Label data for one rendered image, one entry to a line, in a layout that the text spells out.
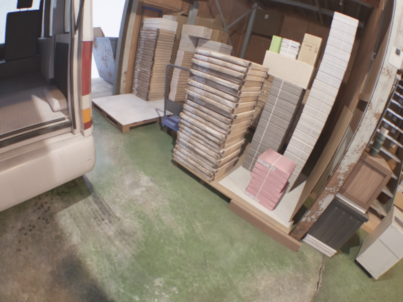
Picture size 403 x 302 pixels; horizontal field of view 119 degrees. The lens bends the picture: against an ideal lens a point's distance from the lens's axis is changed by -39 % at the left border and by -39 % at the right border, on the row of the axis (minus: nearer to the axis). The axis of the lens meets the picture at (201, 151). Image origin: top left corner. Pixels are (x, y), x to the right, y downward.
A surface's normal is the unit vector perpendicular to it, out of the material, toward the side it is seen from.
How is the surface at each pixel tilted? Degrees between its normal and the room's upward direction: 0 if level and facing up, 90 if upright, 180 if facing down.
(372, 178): 90
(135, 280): 0
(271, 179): 90
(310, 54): 90
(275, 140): 90
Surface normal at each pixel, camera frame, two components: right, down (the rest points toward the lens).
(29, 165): 0.81, 0.11
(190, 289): 0.22, -0.84
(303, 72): -0.62, 0.28
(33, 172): 0.80, 0.40
